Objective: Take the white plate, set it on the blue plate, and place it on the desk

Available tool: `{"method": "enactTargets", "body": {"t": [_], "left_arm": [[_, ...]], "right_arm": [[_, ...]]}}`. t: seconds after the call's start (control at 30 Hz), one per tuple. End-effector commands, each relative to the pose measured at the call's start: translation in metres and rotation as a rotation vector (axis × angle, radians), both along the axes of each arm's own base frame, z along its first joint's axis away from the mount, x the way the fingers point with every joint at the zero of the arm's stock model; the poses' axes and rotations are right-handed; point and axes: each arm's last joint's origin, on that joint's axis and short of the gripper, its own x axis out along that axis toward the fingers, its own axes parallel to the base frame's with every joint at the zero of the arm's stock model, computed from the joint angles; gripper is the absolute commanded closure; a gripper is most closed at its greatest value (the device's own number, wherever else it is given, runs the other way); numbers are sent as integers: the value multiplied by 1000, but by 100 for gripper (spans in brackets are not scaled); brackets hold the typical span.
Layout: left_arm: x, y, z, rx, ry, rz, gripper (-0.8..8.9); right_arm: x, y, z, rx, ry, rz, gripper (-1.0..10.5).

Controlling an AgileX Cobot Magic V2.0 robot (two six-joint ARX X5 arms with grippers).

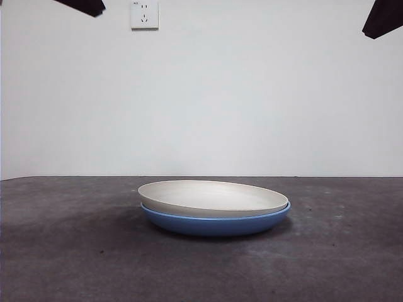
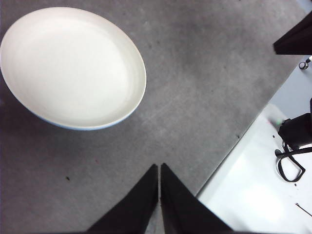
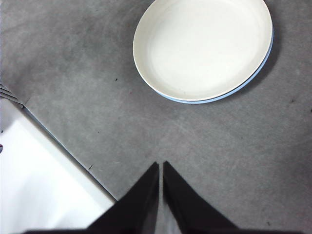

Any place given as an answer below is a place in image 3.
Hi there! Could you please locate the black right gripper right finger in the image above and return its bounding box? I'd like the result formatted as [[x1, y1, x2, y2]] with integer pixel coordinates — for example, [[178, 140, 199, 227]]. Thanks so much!
[[162, 160, 303, 234]]

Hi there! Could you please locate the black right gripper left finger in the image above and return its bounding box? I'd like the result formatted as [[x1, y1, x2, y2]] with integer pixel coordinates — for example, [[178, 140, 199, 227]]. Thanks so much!
[[24, 162, 159, 234]]

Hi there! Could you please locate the blue round plate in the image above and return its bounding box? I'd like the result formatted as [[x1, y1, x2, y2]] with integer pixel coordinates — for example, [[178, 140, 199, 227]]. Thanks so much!
[[156, 24, 274, 105]]

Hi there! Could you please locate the white round plate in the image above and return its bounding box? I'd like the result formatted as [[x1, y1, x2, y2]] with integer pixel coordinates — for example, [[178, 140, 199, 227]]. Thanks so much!
[[133, 0, 273, 102]]

